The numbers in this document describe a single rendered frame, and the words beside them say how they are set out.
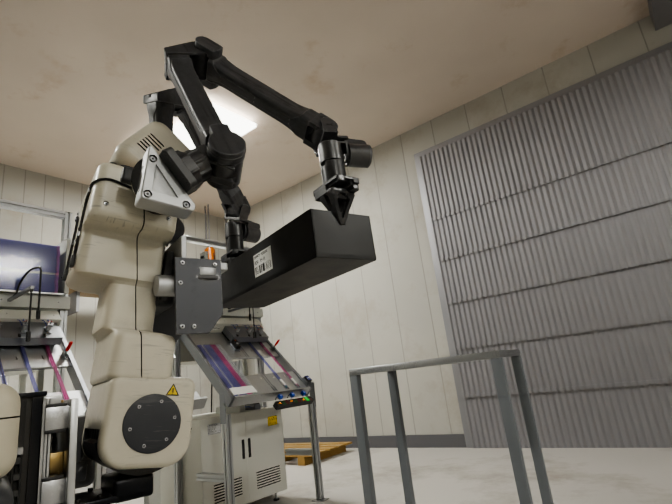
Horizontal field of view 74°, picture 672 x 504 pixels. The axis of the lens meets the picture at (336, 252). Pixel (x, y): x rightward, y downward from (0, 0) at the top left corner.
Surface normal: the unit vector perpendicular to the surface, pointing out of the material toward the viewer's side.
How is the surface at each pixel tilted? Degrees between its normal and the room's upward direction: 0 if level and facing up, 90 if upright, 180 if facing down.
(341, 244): 90
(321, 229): 90
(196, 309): 90
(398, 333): 90
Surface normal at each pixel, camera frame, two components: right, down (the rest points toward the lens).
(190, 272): 0.59, -0.29
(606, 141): -0.63, -0.15
